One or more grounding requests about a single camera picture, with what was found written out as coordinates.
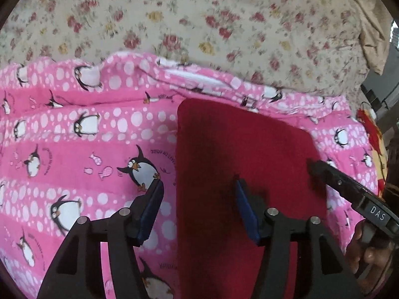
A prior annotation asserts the floral bed sheet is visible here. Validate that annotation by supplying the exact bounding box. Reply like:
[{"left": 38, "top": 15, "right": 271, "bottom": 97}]
[{"left": 0, "top": 0, "right": 371, "bottom": 97}]

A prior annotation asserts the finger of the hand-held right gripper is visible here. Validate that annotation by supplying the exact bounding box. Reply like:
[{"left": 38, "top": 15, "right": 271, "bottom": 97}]
[{"left": 307, "top": 159, "right": 369, "bottom": 205}]

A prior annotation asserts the red and yellow printed cloth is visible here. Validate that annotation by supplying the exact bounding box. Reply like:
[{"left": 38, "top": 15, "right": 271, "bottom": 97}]
[{"left": 356, "top": 108, "right": 389, "bottom": 199}]

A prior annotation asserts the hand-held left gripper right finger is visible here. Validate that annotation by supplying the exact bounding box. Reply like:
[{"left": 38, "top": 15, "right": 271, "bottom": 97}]
[{"left": 234, "top": 177, "right": 364, "bottom": 299}]

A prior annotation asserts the dark red shirt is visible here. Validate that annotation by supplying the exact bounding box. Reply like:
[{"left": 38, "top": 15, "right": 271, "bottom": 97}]
[{"left": 176, "top": 98, "right": 328, "bottom": 299}]

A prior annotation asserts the pink penguin print blanket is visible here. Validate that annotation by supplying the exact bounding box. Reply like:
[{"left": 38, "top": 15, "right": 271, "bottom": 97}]
[{"left": 0, "top": 51, "right": 379, "bottom": 299}]

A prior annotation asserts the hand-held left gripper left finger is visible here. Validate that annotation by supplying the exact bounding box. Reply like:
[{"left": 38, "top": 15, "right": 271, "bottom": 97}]
[{"left": 37, "top": 179, "right": 165, "bottom": 299}]

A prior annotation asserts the beige cloth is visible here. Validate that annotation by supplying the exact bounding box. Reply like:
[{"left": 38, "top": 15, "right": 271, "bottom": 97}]
[{"left": 338, "top": 0, "right": 394, "bottom": 76}]

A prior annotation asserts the person's right hand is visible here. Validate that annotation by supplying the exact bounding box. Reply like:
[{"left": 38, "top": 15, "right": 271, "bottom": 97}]
[{"left": 345, "top": 220, "right": 396, "bottom": 277}]

